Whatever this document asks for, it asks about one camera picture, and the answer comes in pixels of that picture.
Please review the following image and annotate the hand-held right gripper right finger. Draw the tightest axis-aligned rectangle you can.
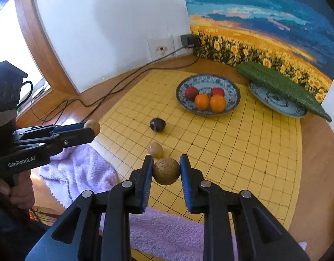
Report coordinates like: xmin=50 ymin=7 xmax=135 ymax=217
xmin=179 ymin=154 xmax=310 ymax=261

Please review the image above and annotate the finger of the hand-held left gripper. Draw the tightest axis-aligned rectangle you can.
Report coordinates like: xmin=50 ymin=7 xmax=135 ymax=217
xmin=13 ymin=123 xmax=87 ymax=141
xmin=12 ymin=127 xmax=96 ymax=157

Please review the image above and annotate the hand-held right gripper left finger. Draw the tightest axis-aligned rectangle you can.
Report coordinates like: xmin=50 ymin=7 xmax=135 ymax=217
xmin=25 ymin=154 xmax=154 ymax=261

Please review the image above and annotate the small brown longan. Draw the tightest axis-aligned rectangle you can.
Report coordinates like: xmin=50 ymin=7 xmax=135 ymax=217
xmin=147 ymin=142 xmax=164 ymax=158
xmin=83 ymin=120 xmax=101 ymax=136

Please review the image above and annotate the large brown speckled longan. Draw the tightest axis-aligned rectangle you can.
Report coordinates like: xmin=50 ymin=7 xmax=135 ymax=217
xmin=152 ymin=157 xmax=180 ymax=186

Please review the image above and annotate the orange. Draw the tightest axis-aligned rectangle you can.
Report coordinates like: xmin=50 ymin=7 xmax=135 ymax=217
xmin=209 ymin=94 xmax=226 ymax=114
xmin=194 ymin=94 xmax=210 ymax=111

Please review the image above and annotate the blue patterned porcelain plate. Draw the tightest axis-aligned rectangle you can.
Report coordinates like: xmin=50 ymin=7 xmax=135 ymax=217
xmin=248 ymin=82 xmax=307 ymax=118
xmin=176 ymin=74 xmax=241 ymax=116

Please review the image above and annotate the person's left forearm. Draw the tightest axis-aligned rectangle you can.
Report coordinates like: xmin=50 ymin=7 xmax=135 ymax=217
xmin=0 ymin=204 xmax=48 ymax=261

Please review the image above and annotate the person's left hand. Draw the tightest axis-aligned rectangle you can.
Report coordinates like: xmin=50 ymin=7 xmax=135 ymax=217
xmin=0 ymin=169 xmax=35 ymax=212

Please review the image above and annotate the purple fluffy towel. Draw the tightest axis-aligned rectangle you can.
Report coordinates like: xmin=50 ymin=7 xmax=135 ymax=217
xmin=39 ymin=144 xmax=306 ymax=261

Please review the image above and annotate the yellow grid game board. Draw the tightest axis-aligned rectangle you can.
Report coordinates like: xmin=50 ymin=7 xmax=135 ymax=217
xmin=98 ymin=69 xmax=304 ymax=261

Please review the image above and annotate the dark purple plum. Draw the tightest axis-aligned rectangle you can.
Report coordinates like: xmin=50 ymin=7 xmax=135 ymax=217
xmin=150 ymin=118 xmax=166 ymax=133

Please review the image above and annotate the colourful patterned cloth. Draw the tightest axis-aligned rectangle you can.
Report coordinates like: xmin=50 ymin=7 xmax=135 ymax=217
xmin=31 ymin=207 xmax=67 ymax=226

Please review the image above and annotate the green cucumber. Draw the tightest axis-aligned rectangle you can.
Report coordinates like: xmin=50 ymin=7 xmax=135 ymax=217
xmin=236 ymin=61 xmax=332 ymax=123

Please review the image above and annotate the black power adapter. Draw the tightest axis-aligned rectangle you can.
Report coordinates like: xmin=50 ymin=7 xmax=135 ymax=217
xmin=180 ymin=34 xmax=201 ymax=48

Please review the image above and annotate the sunflower field painting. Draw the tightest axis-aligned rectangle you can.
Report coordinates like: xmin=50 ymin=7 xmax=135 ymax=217
xmin=180 ymin=0 xmax=334 ymax=104

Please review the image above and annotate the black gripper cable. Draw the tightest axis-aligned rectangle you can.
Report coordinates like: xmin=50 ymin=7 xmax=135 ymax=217
xmin=16 ymin=80 xmax=34 ymax=109

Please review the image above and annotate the black power cable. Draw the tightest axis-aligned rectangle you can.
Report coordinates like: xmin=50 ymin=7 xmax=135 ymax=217
xmin=29 ymin=46 xmax=185 ymax=123
xmin=74 ymin=56 xmax=200 ymax=108

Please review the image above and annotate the wooden window frame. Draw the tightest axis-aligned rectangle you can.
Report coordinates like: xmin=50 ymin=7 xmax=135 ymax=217
xmin=14 ymin=0 xmax=79 ymax=95

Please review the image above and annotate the white wall outlet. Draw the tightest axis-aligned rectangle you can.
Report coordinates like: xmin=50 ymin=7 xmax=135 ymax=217
xmin=172 ymin=35 xmax=185 ymax=57
xmin=147 ymin=38 xmax=175 ymax=60

